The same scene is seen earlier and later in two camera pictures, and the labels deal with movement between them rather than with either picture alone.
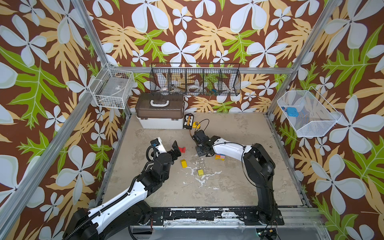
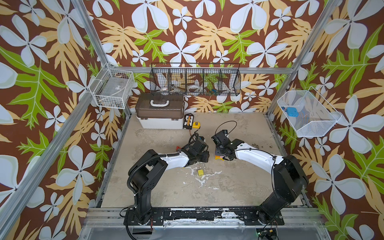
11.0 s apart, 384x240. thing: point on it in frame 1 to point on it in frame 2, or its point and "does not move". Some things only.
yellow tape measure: (196, 124) does not move
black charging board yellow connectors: (188, 120) does not move
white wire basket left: (113, 88) does not move
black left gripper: (176, 150) to (206, 156)
